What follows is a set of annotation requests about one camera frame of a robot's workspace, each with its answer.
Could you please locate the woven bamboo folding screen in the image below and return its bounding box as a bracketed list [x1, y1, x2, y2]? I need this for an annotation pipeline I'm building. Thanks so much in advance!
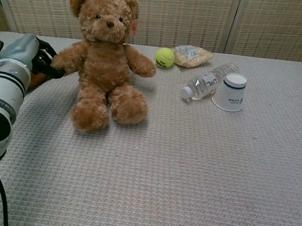
[0, 0, 302, 67]

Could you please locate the grey waffle-weave tablecloth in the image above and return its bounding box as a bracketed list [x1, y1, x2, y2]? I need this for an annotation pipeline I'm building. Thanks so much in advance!
[0, 30, 302, 226]

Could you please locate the clear bag of snacks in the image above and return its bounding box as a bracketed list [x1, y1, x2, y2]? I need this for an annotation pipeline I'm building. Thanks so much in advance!
[170, 43, 215, 70]

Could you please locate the white paper cup blue rim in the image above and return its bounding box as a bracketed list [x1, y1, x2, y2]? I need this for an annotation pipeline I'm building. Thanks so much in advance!
[210, 70, 249, 114]

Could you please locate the brown plush teddy bear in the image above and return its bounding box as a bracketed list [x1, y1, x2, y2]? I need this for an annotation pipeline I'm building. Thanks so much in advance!
[43, 0, 164, 140]

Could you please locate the dark brown cloth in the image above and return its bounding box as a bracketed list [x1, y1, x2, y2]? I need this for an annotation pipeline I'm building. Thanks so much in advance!
[26, 70, 53, 93]

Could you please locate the yellow-green tennis ball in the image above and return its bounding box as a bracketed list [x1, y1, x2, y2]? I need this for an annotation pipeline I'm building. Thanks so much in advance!
[153, 46, 177, 70]

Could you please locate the clear plastic water bottle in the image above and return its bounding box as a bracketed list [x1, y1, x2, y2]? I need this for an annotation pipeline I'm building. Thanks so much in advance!
[179, 57, 240, 106]

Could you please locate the grey black left robot hand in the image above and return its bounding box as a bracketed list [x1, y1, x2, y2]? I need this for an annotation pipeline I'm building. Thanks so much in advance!
[0, 30, 69, 81]

